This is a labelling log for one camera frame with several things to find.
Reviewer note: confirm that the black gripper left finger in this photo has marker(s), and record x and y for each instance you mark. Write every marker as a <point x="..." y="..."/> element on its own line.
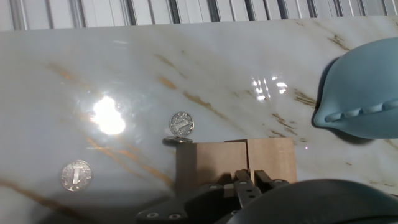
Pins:
<point x="245" y="189"/>

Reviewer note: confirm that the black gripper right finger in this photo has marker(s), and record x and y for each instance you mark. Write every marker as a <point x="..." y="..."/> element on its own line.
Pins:
<point x="265" y="180"/>

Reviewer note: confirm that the light wooden block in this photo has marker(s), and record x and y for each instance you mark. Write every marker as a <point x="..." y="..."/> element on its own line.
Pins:
<point x="211" y="158"/>
<point x="273" y="158"/>

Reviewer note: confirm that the light blue piggy bank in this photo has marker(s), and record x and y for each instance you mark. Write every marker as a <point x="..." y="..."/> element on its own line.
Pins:
<point x="367" y="87"/>

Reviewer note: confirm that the round metal coin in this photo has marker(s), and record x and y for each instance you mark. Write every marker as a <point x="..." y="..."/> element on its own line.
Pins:
<point x="178" y="140"/>
<point x="182" y="124"/>
<point x="76" y="175"/>

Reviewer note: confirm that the white marble pattern mat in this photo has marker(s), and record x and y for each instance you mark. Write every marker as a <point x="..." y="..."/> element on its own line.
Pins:
<point x="62" y="77"/>

